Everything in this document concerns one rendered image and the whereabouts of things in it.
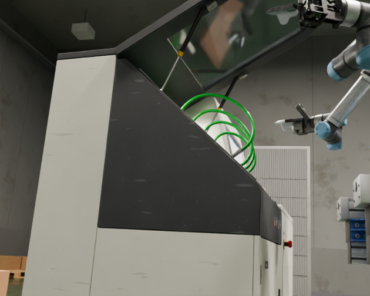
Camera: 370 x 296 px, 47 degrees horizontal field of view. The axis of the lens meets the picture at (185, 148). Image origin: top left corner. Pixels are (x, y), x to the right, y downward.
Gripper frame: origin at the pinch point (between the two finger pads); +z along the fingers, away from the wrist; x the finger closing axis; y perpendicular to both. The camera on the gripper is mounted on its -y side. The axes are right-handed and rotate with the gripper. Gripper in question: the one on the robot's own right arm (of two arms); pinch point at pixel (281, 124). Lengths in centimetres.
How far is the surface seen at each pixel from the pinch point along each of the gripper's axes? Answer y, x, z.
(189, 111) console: -7, -37, 35
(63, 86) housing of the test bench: -5, -115, 40
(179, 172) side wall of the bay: 33, -101, -9
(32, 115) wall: -219, 415, 934
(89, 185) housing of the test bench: 36, -114, 23
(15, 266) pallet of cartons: 170, 335, 856
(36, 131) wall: -178, 435, 947
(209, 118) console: -1.8, -33.7, 24.6
